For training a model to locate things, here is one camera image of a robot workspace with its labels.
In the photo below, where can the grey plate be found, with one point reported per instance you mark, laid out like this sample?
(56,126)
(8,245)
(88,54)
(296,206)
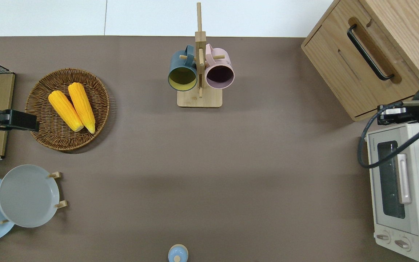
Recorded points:
(27,196)

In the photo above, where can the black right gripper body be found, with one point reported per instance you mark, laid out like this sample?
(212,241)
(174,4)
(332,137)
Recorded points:
(395,114)

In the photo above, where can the pink mug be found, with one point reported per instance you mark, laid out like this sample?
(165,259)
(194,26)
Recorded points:
(224,63)

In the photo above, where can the yellow corn cob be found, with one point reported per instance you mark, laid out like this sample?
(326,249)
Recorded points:
(82,105)
(64,109)

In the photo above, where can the wooden plate rack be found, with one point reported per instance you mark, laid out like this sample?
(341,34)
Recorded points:
(59,205)

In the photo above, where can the teal mug yellow inside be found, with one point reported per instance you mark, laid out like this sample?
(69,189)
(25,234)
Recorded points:
(176,63)

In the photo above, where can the brown wicker basket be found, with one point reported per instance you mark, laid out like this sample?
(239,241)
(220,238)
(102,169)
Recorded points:
(49,134)

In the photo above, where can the light wooden drawer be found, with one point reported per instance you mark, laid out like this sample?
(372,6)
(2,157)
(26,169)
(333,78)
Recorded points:
(340,69)

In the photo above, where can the brown table mat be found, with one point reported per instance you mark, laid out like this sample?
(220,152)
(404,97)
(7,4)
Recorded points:
(231,163)

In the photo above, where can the wooden mug rack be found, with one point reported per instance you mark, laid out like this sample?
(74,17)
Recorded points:
(209,100)

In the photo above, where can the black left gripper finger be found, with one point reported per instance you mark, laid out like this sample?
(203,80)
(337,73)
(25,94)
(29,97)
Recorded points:
(26,120)

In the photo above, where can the light wooden cabinet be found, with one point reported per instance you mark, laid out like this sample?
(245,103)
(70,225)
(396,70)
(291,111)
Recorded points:
(409,25)

